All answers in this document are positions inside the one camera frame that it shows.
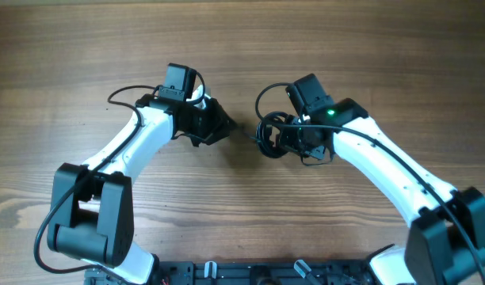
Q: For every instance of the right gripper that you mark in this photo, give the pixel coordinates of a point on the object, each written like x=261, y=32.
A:
x=317, y=151

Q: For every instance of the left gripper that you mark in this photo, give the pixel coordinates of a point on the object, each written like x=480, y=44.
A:
x=219, y=124

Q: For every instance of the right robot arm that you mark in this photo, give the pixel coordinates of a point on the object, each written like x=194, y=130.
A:
x=446, y=240

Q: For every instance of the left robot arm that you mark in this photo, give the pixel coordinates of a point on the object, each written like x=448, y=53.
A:
x=92, y=215

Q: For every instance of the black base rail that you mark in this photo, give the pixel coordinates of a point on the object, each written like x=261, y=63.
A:
x=331, y=272

